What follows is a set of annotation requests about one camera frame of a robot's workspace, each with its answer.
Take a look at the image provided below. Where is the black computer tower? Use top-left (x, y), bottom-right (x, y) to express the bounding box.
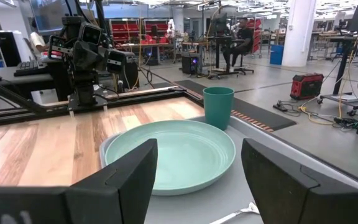
top-left (0, 30), bottom-right (24, 68)

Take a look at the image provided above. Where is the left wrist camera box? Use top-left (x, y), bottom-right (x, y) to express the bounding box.
top-left (78, 22), bottom-right (103, 45)

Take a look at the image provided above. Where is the teal plastic cup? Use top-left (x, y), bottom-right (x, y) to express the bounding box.
top-left (202, 86), bottom-right (236, 132)

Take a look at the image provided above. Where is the blue bin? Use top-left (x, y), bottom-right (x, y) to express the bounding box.
top-left (269, 44), bottom-right (285, 66)

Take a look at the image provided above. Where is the black floor mat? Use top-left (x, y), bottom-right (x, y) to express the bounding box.
top-left (173, 79), bottom-right (297, 133)

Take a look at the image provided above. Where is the black standing desk frame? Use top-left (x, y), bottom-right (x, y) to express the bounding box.
top-left (316, 34), bottom-right (358, 116)

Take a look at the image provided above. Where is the red storage shelving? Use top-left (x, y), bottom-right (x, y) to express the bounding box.
top-left (108, 17), bottom-right (171, 45)

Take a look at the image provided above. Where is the black diagonal frame strut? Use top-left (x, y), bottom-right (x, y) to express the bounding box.
top-left (0, 75), bottom-right (48, 114)

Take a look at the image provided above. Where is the black office chair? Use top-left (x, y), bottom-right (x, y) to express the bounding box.
top-left (232, 50), bottom-right (255, 76)

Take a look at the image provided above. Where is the mint green plate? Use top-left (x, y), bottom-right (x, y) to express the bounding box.
top-left (104, 119), bottom-right (237, 197)

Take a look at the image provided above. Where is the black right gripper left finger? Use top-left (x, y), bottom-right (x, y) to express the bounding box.
top-left (63, 138), bottom-right (159, 224)

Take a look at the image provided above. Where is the orange-handled metal fork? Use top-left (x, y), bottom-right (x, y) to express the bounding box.
top-left (209, 201), bottom-right (261, 224)

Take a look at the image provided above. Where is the black computer purple light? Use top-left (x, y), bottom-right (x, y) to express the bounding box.
top-left (181, 52), bottom-right (202, 75)

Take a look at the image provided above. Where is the black keyboard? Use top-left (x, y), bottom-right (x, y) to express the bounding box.
top-left (12, 59), bottom-right (48, 78)

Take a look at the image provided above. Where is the white round column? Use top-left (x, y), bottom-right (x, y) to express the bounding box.
top-left (280, 0), bottom-right (318, 68)

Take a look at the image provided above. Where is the grey plastic tray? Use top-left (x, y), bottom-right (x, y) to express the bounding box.
top-left (98, 115), bottom-right (358, 224)

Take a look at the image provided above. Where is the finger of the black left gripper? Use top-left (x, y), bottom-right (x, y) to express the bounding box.
top-left (48, 34), bottom-right (67, 61)
top-left (106, 49), bottom-right (136, 75)

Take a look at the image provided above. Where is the person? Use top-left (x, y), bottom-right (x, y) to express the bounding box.
top-left (221, 16), bottom-right (255, 68)
top-left (29, 19), bottom-right (50, 53)

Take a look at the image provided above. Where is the black power strip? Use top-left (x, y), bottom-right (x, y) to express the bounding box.
top-left (272, 100), bottom-right (289, 113)

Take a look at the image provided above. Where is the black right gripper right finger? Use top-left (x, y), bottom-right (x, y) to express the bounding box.
top-left (241, 138), bottom-right (358, 224)

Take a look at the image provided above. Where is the black table frame rail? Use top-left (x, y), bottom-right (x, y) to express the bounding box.
top-left (0, 86), bottom-right (188, 129)

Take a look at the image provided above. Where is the yellow floor cable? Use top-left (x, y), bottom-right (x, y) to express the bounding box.
top-left (297, 46), bottom-right (358, 126)

